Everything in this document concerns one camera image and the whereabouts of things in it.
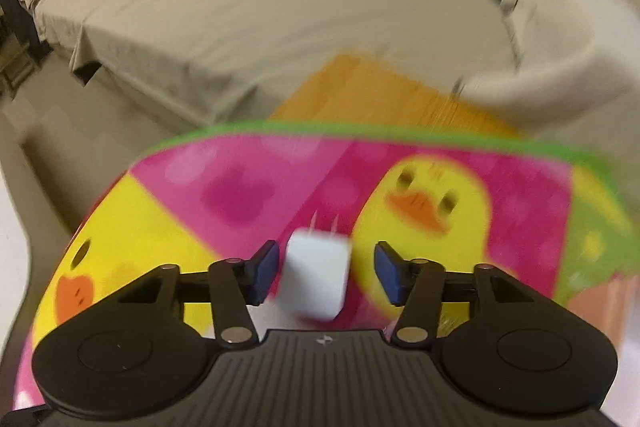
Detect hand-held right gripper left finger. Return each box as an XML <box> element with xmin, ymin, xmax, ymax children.
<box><xmin>117</xmin><ymin>241</ymin><xmax>281</xmax><ymax>349</ymax></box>

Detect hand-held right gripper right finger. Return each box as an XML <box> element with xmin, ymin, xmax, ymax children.
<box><xmin>375</xmin><ymin>242</ymin><xmax>538</xmax><ymax>350</ymax></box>

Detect white charger plug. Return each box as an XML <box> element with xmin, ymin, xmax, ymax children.
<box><xmin>277</xmin><ymin>213</ymin><xmax>353</xmax><ymax>323</ymax></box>

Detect colourful cartoon printed mat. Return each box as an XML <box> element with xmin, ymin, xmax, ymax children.
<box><xmin>12</xmin><ymin>119</ymin><xmax>633</xmax><ymax>413</ymax></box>

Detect orange wooden board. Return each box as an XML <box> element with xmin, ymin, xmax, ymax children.
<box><xmin>270</xmin><ymin>49</ymin><xmax>526</xmax><ymax>140</ymax></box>

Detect beige covered sofa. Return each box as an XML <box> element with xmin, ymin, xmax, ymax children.
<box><xmin>12</xmin><ymin>0</ymin><xmax>640</xmax><ymax>135</ymax></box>

